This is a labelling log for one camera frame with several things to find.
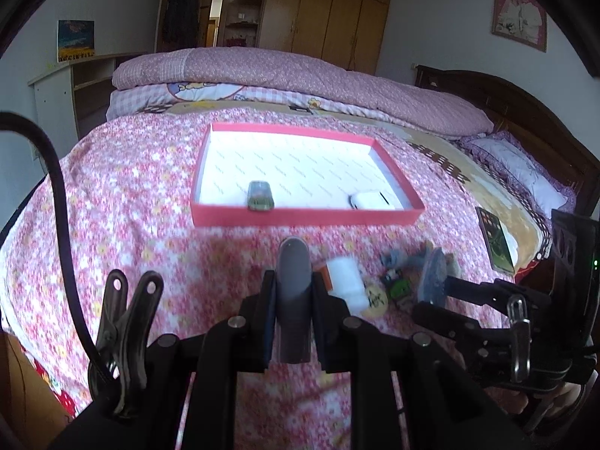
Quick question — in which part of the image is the folded pink quilt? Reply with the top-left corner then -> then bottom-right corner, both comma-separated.
106,48 -> 496,140

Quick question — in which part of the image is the dark wooden headboard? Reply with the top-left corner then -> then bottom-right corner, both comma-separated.
414,64 -> 600,227

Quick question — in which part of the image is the person's right hand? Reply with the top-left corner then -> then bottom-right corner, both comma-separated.
510,379 -> 583,417

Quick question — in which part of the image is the framed wall photo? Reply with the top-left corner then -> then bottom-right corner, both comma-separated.
490,0 -> 549,54

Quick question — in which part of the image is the white bottle orange label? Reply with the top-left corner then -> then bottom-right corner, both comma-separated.
315,257 -> 367,318

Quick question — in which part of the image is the blue and yellow painting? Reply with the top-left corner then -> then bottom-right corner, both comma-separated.
57,19 -> 96,63

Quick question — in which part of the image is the dark smartphone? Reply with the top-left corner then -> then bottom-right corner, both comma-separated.
475,206 -> 517,276

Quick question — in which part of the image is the black cable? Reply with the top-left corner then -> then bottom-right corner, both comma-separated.
0,111 -> 113,387

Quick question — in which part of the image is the yellow round chess piece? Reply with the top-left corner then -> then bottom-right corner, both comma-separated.
360,286 -> 389,319

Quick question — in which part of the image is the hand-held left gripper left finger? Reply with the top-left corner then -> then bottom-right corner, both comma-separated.
141,269 -> 277,450

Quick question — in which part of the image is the small green toy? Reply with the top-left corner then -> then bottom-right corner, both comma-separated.
383,269 -> 416,303

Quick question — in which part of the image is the purple frilled pillow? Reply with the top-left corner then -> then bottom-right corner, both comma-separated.
458,130 -> 578,219

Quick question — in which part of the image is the brown wooden board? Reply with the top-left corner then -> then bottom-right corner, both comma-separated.
0,332 -> 72,450

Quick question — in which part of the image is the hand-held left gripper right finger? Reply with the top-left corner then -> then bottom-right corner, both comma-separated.
312,272 -> 530,450

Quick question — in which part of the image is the metal spring clamp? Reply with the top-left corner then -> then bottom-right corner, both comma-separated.
88,269 -> 165,420

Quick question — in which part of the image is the grey plastic toy ramp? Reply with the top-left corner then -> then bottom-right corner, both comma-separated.
276,237 -> 313,365

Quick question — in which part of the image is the blue dragon figurine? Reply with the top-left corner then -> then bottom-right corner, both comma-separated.
382,241 -> 463,306

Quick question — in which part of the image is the white earbud case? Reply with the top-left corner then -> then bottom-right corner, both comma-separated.
349,192 -> 400,210

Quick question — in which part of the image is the white shelf unit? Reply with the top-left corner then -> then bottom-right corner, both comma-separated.
27,52 -> 147,142

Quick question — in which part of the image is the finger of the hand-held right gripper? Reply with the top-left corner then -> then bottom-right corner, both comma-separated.
412,301 -> 514,362
444,274 -> 516,312

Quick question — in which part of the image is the wooden wardrobe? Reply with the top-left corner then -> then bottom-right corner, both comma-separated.
154,0 -> 395,76

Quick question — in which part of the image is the pink shallow cardboard box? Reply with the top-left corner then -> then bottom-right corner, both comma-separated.
190,122 -> 426,228

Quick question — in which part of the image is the dark hanging coat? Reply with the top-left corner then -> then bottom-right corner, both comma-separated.
161,0 -> 201,51

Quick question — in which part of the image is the green toy car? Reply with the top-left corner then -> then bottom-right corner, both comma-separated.
247,180 -> 275,212

